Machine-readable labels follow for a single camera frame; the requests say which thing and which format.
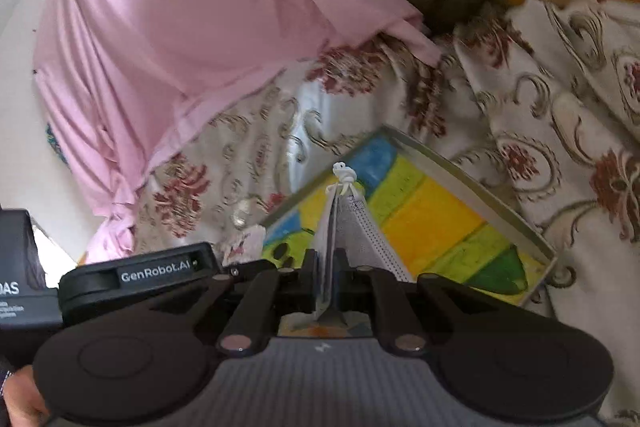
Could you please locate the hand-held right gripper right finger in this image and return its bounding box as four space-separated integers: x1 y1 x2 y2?
332 249 506 355

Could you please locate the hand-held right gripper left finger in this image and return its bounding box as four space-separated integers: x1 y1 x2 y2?
145 249 321 355

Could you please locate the grey face mask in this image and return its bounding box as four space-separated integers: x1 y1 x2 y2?
314 162 415 325

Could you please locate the grey tray with cartoon print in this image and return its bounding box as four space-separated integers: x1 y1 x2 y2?
257 124 558 338

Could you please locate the person's left hand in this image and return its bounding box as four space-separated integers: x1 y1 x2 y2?
0 363 51 427

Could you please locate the pink hanging sheet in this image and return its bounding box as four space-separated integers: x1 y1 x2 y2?
32 0 443 263

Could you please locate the floral satin blanket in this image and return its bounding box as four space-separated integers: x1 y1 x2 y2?
135 0 640 427

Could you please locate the teal wall poster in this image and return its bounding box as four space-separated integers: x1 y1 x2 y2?
45 122 71 168

